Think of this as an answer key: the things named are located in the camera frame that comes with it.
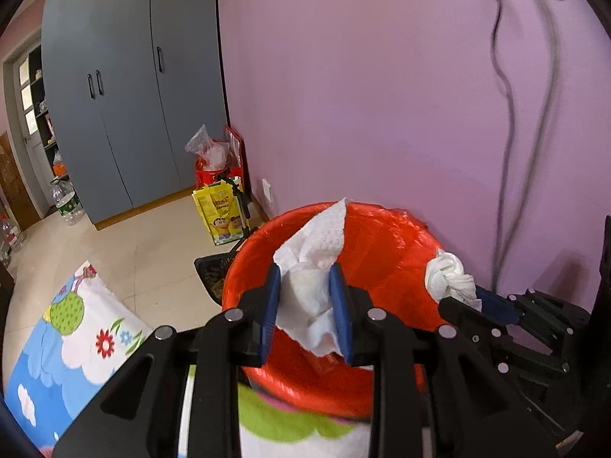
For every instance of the large clear water bottle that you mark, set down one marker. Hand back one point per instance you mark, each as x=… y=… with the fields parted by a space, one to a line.
x=67 y=203
x=10 y=236

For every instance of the dark shelf unit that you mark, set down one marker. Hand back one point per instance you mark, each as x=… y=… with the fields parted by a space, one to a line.
x=45 y=105

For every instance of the dark furniture edge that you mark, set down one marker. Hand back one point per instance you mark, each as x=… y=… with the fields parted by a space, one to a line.
x=604 y=267

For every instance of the red paper bag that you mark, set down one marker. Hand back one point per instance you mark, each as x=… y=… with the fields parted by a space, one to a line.
x=237 y=152

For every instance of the knotted white tissue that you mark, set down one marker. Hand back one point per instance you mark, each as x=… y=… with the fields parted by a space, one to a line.
x=446 y=276

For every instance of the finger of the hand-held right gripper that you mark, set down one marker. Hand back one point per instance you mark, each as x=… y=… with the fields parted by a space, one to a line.
x=499 y=306
x=465 y=319

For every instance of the grey door with glass panes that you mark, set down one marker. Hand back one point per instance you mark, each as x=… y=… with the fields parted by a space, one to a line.
x=31 y=152

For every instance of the yellow printed shopping bag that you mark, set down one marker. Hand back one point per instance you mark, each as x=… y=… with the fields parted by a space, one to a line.
x=219 y=219

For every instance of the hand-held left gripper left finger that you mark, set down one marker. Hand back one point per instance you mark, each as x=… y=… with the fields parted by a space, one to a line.
x=268 y=312

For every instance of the red trash bin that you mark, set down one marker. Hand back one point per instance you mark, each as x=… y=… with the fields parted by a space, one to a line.
x=382 y=248

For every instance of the white paper towel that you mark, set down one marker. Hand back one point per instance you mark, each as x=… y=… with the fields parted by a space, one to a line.
x=310 y=296

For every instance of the white wall socket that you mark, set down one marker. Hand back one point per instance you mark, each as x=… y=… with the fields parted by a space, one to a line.
x=267 y=191

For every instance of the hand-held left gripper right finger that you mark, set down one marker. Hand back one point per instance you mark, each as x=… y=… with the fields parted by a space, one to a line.
x=341 y=317

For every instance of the printed cartoon blanket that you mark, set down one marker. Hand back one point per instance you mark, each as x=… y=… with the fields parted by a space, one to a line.
x=71 y=334

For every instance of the black folding stand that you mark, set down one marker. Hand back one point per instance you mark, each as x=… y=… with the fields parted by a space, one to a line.
x=241 y=203

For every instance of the grey wardrobe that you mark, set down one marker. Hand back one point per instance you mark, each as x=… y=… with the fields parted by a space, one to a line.
x=129 y=105

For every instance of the brown wooden cabinet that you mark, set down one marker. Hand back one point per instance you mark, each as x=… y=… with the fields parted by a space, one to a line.
x=14 y=186

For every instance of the red bucket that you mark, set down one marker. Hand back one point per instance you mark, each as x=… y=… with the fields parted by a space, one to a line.
x=207 y=176

